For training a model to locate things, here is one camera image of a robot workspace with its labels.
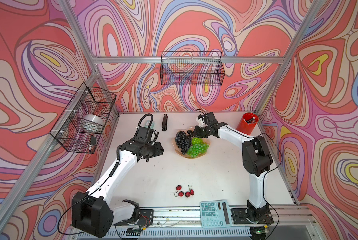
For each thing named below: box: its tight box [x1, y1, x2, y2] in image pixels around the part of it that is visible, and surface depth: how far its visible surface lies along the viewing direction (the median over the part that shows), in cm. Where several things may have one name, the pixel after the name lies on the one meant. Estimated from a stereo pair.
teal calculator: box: [199, 199, 232, 228], surface depth 74 cm
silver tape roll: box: [82, 114, 105, 127], surface depth 74 cm
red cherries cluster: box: [173, 184, 195, 198], surface depth 82 cm
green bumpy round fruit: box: [191, 137, 203, 145], surface depth 96 cm
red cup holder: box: [236, 112, 259, 136], surface depth 102 cm
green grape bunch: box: [187, 143, 209, 158], surface depth 93 cm
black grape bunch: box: [175, 130, 192, 155], surface depth 97 cm
